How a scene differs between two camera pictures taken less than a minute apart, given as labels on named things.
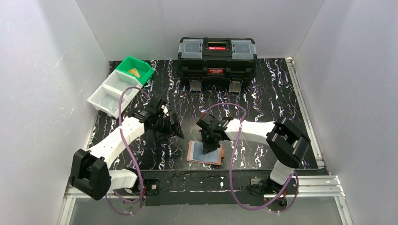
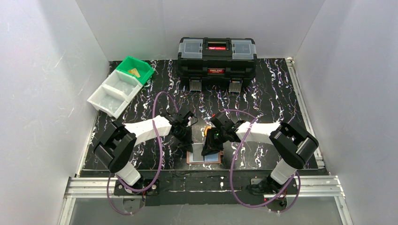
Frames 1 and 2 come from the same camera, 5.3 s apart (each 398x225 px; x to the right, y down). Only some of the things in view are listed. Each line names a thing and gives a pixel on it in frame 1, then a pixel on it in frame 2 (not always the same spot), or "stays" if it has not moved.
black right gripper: (208, 141) → (213, 139)
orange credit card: (135, 71) stays
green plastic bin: (144, 69) stays
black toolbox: (230, 60) stays
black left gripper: (173, 126) → (185, 136)
